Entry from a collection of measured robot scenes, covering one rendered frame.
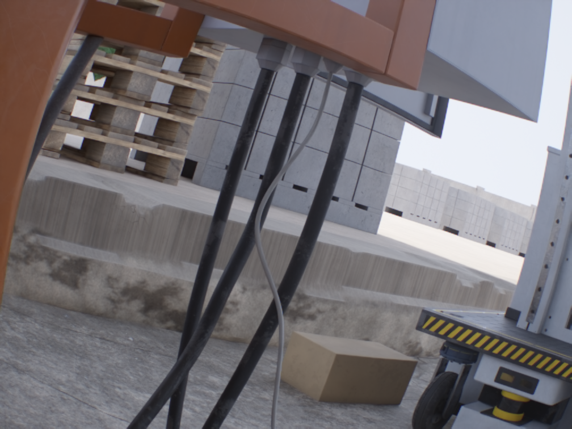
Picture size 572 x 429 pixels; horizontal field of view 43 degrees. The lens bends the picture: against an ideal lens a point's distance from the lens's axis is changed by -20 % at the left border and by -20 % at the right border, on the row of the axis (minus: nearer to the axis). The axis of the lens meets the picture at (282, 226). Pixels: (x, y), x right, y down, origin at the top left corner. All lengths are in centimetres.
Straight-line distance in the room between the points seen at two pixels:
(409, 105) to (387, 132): 307
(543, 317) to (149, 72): 181
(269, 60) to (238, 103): 313
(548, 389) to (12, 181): 145
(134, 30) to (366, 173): 355
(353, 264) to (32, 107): 239
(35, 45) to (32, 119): 5
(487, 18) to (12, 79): 45
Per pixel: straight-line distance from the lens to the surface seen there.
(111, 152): 311
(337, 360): 209
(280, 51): 87
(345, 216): 433
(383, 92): 127
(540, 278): 210
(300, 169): 417
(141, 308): 236
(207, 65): 337
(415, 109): 136
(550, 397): 176
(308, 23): 57
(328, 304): 274
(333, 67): 80
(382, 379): 221
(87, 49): 86
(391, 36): 62
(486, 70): 72
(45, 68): 48
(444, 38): 67
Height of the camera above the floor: 52
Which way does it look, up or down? 3 degrees down
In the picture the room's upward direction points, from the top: 17 degrees clockwise
